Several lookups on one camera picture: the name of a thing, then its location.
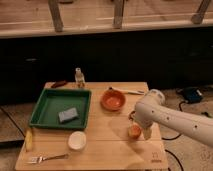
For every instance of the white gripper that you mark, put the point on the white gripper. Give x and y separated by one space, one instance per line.
147 132

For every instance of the red yellow apple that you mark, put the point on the red yellow apple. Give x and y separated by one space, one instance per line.
134 131

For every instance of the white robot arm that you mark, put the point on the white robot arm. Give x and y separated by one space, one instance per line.
150 108

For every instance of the white paper cup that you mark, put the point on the white paper cup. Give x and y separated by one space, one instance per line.
77 140

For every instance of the bunch of dark grapes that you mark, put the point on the bunch of dark grapes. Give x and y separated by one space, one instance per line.
131 116

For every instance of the orange bowl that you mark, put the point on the orange bowl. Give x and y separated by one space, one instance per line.
112 100

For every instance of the blue black device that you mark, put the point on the blue black device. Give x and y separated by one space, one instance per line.
192 95

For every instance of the blue grey sponge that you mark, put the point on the blue grey sponge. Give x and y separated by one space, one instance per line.
68 115

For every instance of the small clear bottle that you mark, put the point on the small clear bottle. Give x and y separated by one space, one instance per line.
79 78

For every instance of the green plastic tray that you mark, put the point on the green plastic tray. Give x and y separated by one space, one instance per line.
53 101

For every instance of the silver fork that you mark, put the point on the silver fork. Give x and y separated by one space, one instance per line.
37 160

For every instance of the yellow banana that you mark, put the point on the yellow banana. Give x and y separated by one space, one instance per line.
29 140

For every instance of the white handled knife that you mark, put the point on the white handled knife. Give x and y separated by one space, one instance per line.
127 91

